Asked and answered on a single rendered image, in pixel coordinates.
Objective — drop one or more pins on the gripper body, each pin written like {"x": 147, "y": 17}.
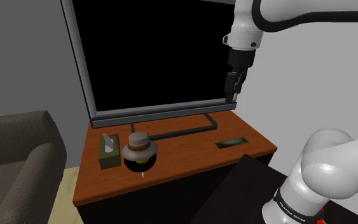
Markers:
{"x": 240, "y": 58}

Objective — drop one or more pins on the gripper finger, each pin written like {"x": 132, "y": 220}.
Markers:
{"x": 240, "y": 81}
{"x": 229, "y": 84}

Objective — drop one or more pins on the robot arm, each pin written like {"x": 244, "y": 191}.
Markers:
{"x": 327, "y": 173}

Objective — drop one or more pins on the flat green phone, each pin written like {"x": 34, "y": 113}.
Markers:
{"x": 231, "y": 142}

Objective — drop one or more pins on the large black television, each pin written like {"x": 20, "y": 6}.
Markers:
{"x": 154, "y": 56}

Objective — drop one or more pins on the brown wooden tv cabinet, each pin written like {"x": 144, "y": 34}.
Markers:
{"x": 185, "y": 158}

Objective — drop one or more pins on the beige hat with brown band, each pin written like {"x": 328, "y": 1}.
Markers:
{"x": 139, "y": 145}

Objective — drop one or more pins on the black round figure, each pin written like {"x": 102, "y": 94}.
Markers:
{"x": 140, "y": 165}

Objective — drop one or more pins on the olive green tissue box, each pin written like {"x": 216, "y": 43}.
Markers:
{"x": 109, "y": 155}

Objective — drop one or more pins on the grey brown sofa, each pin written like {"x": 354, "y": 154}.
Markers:
{"x": 14, "y": 161}

